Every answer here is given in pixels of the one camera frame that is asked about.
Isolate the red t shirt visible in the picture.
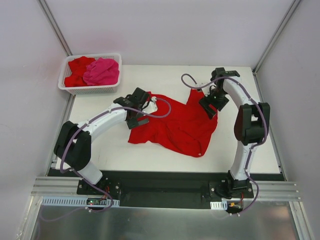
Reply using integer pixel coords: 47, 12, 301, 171
64, 56, 95, 88
128, 89, 218, 158

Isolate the white plastic basket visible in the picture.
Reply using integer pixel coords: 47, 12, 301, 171
58, 53, 122, 95

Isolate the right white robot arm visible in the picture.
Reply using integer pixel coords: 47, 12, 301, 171
199, 67, 271, 199

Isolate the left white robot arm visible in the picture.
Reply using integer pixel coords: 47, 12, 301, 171
53, 87, 158, 195

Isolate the pink t shirt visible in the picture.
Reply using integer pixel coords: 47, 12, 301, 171
83, 58, 120, 86

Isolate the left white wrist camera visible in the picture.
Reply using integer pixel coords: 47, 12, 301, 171
144, 96, 158, 114

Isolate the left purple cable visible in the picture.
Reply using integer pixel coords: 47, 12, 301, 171
39, 97, 173, 222

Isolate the purple cable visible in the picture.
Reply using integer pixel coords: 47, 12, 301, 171
39, 97, 173, 222
181, 73, 260, 220

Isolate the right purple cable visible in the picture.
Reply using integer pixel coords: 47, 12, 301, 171
181, 73, 260, 220

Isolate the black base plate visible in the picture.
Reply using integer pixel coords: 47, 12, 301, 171
47, 168, 254, 208

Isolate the right white cable duct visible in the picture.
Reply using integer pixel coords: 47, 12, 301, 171
210, 200, 228, 211

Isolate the white cable duct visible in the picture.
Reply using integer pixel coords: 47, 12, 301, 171
210, 200, 228, 211
42, 196, 120, 208

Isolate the left white cable duct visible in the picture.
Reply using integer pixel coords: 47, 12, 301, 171
42, 196, 120, 208

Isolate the right aluminium frame post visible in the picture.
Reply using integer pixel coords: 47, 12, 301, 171
252, 0, 303, 76

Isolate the aluminium frame post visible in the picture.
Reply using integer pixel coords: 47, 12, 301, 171
252, 0, 303, 76
37, 0, 73, 56

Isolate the left aluminium frame post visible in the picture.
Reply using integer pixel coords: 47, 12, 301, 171
37, 0, 73, 56

